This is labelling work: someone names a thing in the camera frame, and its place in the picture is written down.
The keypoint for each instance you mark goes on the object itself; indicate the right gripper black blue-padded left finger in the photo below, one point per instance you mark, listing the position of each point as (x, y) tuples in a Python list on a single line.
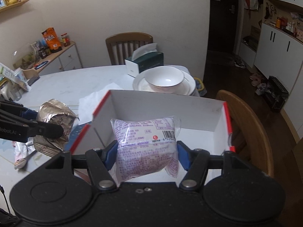
[(99, 163)]

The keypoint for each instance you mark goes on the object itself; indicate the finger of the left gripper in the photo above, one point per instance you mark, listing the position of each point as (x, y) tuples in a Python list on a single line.
[(46, 129)]

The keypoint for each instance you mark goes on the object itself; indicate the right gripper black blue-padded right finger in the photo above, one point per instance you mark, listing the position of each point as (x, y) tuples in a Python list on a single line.
[(195, 163)]

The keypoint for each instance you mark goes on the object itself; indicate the gold foil snack bag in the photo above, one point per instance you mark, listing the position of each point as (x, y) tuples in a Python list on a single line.
[(59, 120)]

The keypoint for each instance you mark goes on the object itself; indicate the purple printed snack packet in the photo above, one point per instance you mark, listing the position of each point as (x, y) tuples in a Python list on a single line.
[(146, 147)]

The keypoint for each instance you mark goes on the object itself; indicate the red white cardboard box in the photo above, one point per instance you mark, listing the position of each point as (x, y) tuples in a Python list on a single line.
[(205, 123)]

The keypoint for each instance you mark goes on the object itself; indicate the white paper sheet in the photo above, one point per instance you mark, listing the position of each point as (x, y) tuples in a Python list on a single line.
[(88, 104)]

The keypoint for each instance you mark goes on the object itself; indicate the green white long package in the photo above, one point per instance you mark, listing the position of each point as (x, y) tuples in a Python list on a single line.
[(8, 73)]

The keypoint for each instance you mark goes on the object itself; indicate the glass dome terrarium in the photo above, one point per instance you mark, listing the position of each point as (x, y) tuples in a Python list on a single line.
[(25, 57)]

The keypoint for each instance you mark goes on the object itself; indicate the wooden chair near right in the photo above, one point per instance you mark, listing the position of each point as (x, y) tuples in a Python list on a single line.
[(248, 134)]

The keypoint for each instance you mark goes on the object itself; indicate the wooden chair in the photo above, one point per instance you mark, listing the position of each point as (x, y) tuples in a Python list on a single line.
[(122, 45), (248, 134)]

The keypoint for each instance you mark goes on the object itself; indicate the white drawer sideboard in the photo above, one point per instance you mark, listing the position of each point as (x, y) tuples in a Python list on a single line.
[(64, 60)]

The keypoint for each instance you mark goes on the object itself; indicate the white gold-rimmed plate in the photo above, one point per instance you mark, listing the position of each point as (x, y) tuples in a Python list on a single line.
[(187, 87)]

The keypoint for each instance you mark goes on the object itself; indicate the white ceramic bowl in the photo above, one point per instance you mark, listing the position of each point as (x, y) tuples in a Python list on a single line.
[(165, 79)]

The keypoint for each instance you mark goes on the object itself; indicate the orange snack bag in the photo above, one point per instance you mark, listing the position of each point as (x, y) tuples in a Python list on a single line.
[(52, 40)]

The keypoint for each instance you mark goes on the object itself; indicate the red lidded jar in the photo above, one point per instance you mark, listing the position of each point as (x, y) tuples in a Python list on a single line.
[(65, 39)]

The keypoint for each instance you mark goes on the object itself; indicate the wooden chair far side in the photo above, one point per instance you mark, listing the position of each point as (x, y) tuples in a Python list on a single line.
[(122, 45)]

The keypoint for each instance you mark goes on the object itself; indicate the green white tissue box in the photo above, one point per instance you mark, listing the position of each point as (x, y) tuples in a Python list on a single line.
[(144, 58)]

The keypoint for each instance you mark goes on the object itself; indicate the wooden wall shelf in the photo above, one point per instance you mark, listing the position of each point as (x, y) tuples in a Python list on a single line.
[(12, 6)]

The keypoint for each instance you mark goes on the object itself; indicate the white wall cabinet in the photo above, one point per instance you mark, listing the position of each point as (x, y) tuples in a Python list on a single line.
[(279, 54)]

